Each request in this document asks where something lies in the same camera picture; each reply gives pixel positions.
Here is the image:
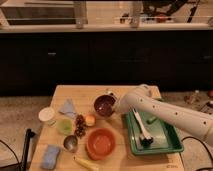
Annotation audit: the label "dark maroon bowl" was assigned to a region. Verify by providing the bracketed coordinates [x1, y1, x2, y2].
[94, 95, 115, 117]

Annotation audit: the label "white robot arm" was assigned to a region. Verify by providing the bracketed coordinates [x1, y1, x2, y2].
[114, 84, 213, 147]

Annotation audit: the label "orange peach fruit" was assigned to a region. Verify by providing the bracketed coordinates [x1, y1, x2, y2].
[85, 115, 96, 127]

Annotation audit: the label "brown grape bunch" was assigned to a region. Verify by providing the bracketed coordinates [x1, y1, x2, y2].
[74, 115, 86, 138]

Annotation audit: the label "blue folded cloth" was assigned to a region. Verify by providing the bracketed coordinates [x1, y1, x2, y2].
[59, 99, 77, 118]

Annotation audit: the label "green pepper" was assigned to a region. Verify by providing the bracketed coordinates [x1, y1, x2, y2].
[147, 116, 157, 124]

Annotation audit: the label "orange bowl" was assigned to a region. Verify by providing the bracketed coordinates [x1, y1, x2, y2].
[86, 128, 116, 160]

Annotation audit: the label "light green small cup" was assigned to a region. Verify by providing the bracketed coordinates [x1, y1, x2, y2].
[56, 119, 72, 135]

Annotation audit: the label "white lidded cup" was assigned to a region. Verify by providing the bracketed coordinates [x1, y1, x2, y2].
[38, 107, 55, 125]

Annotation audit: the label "metal kitchen tongs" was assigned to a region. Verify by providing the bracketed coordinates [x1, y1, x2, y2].
[133, 108, 153, 146]

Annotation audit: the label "small metal cup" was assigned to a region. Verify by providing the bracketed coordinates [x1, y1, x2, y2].
[63, 135, 78, 153]

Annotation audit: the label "green plastic tray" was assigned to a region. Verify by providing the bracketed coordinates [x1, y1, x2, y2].
[125, 111, 184, 156]

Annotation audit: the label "blue sponge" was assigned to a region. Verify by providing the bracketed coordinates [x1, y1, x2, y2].
[40, 145, 60, 170]

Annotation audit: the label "black cable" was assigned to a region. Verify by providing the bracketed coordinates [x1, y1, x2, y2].
[181, 135, 213, 171]

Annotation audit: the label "black chair frame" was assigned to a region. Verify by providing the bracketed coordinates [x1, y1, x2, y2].
[0, 129, 35, 171]

